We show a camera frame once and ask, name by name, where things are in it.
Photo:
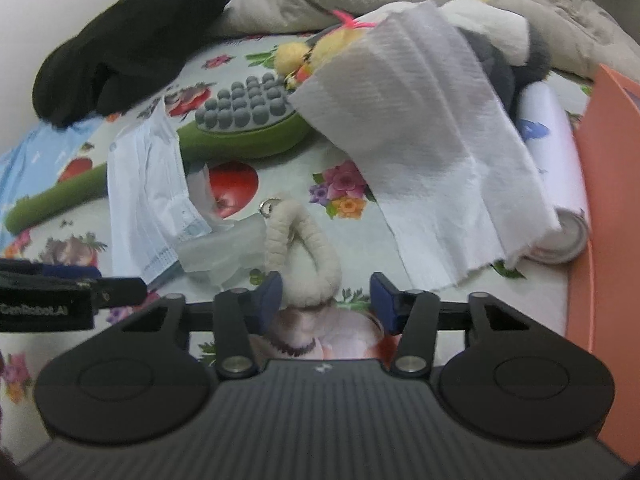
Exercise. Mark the grey white penguin plush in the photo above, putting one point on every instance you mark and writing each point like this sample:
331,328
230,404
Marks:
505,75

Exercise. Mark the clear plastic wrapper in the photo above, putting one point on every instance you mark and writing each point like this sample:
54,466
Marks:
220,255

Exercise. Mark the green massager with grey knobs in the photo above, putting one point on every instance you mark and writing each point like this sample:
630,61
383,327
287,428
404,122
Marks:
240,135

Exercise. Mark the grey duvet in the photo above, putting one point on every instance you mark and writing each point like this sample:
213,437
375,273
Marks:
280,5

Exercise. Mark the pleated face mask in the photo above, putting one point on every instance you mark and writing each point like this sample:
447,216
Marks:
145,185

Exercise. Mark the white paper towel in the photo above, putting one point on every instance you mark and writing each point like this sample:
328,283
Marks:
425,135

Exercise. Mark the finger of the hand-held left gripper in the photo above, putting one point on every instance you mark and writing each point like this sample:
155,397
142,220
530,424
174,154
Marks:
70,272
122,291

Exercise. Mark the white cylindrical can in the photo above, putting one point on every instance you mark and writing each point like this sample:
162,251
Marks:
550,160

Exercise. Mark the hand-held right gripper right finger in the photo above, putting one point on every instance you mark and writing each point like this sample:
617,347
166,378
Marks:
382,302

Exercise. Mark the black clothing pile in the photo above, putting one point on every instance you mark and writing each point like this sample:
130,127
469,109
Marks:
130,45

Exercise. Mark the bird toy with pink feathers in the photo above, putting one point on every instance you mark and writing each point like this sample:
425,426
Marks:
325,47

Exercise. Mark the pink cardboard box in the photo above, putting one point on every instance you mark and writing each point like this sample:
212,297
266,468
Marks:
615,210

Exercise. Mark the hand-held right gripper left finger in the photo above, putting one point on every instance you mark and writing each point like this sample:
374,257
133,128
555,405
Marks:
270,302

